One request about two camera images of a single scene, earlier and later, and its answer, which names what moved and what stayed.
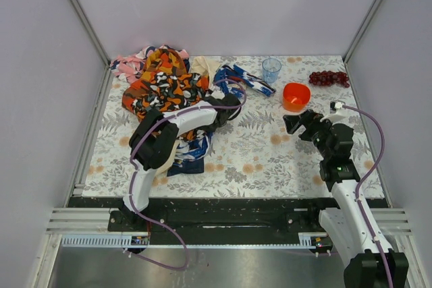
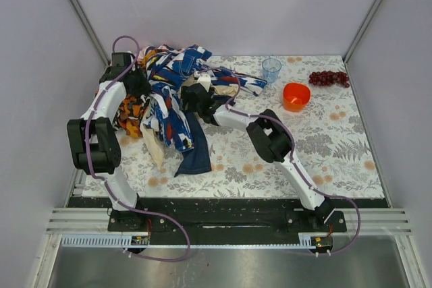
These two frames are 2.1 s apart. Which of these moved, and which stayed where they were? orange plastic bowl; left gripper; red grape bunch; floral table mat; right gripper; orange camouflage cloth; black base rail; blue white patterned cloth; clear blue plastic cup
Moved: blue white patterned cloth; left gripper; orange camouflage cloth; right gripper
Stayed: floral table mat; orange plastic bowl; red grape bunch; black base rail; clear blue plastic cup
